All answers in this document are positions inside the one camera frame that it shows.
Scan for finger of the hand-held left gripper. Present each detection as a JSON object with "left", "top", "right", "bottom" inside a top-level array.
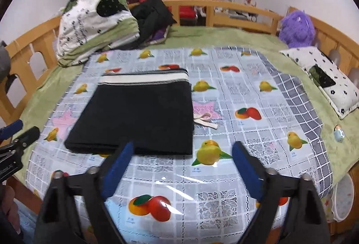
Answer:
[
  {"left": 11, "top": 126, "right": 40, "bottom": 150},
  {"left": 0, "top": 120, "right": 23, "bottom": 140}
]

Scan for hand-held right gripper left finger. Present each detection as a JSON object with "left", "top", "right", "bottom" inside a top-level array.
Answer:
[{"left": 34, "top": 141, "right": 134, "bottom": 244}]

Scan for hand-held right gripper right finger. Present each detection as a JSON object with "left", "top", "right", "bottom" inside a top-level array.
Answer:
[{"left": 232, "top": 141, "right": 328, "bottom": 244}]

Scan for black pants with white waistband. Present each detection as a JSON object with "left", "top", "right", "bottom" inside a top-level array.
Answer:
[{"left": 64, "top": 68, "right": 219, "bottom": 156}]

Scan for person's left hand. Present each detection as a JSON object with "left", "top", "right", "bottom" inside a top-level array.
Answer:
[{"left": 0, "top": 185, "right": 21, "bottom": 235}]

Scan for grey cloth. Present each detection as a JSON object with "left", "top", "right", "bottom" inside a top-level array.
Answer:
[{"left": 0, "top": 46, "right": 12, "bottom": 80}]

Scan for fruit-printed plastic tablecloth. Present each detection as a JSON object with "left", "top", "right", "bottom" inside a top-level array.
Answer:
[{"left": 25, "top": 47, "right": 334, "bottom": 244}]

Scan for small toy figure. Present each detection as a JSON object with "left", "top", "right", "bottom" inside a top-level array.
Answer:
[{"left": 333, "top": 125, "right": 344, "bottom": 143}]

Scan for white plastic bucket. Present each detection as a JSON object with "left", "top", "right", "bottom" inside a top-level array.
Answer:
[{"left": 332, "top": 172, "right": 355, "bottom": 223}]

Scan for dark green flat object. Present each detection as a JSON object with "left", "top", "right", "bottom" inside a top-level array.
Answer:
[{"left": 309, "top": 64, "right": 336, "bottom": 89}]

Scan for white floral pillow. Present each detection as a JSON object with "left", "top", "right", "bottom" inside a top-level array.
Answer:
[{"left": 279, "top": 46, "right": 359, "bottom": 120}]

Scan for folded white floral quilt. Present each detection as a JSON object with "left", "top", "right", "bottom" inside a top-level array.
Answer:
[{"left": 56, "top": 0, "right": 140, "bottom": 68}]

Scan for green bed blanket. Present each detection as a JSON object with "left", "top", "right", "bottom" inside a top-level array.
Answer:
[{"left": 13, "top": 24, "right": 359, "bottom": 185}]

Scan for purple cloth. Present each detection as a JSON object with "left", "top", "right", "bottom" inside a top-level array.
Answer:
[{"left": 144, "top": 26, "right": 171, "bottom": 45}]

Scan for purple plush toy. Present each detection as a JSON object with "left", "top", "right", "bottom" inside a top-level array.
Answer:
[{"left": 278, "top": 10, "right": 317, "bottom": 48}]

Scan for pile of black clothes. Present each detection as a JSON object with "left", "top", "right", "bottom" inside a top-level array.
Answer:
[{"left": 130, "top": 0, "right": 178, "bottom": 44}]

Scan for wooden bed frame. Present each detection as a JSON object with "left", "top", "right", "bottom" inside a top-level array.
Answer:
[{"left": 0, "top": 0, "right": 359, "bottom": 236}]

